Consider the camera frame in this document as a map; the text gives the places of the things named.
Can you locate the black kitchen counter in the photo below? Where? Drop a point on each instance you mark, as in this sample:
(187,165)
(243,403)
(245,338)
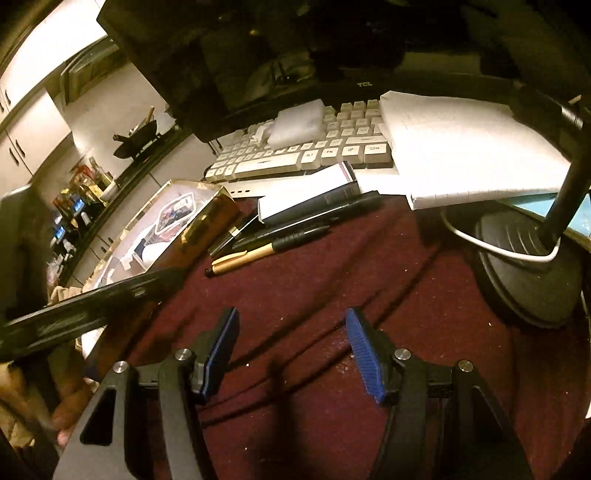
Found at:
(152,154)

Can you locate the black pen with gold band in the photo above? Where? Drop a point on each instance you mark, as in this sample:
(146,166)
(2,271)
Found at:
(233,233)

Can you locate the dark range hood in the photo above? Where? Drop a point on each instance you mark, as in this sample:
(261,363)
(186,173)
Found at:
(87,69)

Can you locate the crumpled white tissue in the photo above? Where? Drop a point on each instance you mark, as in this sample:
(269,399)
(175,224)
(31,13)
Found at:
(262,134)

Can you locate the person's left hand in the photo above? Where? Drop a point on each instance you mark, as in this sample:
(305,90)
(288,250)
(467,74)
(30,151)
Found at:
(69,410)

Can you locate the black marker with white print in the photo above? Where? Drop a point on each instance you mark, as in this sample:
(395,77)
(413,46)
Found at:
(332,210)

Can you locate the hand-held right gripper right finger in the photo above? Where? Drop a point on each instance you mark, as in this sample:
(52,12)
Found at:
(367,360)

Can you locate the black wok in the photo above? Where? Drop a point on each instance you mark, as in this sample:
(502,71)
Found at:
(136,138)

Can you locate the white tissue pack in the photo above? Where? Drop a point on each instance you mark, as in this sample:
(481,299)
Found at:
(295,122)

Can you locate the white grid notebook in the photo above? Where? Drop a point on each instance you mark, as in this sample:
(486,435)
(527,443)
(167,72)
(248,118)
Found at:
(461,147)

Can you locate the bamboo pen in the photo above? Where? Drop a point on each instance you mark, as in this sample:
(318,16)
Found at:
(244,259)

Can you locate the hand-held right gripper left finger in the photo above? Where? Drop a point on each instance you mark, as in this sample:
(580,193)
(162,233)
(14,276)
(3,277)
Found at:
(221,355)

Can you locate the gold-edged storage box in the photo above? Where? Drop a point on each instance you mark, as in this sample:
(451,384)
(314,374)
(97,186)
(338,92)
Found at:
(207,221)

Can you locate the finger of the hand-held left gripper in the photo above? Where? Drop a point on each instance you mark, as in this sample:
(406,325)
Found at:
(143,288)

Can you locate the white wall cabinets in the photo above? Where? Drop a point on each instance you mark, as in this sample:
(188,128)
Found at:
(37,124)

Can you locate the white keyboard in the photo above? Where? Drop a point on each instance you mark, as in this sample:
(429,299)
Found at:
(277,159)

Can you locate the black desk lamp stand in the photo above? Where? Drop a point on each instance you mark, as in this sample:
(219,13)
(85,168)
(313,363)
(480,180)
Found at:
(521,267)

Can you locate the beige clothing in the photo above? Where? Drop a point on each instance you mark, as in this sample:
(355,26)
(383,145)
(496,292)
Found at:
(64,294)

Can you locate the group of bottles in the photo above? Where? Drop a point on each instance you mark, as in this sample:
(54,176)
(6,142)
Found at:
(87,184)

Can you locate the light blue book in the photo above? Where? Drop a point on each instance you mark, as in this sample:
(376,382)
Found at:
(531,203)

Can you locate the black and white slim box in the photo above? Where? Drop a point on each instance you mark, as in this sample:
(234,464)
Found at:
(314,194)

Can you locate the black monitor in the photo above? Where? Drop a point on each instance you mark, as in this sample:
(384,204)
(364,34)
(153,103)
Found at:
(207,60)

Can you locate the clear cartoon pouch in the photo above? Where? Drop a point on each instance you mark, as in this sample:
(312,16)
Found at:
(175,214)

